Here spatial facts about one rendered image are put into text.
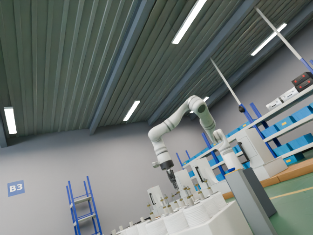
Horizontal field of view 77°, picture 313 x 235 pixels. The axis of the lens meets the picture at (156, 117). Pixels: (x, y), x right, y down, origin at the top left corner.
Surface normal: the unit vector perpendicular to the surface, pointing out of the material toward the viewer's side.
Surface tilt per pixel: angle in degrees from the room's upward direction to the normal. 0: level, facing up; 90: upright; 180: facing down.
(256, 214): 90
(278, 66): 90
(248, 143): 90
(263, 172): 90
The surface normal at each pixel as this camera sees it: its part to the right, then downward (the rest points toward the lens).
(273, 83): -0.82, 0.10
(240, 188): -0.59, -0.11
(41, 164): 0.44, -0.52
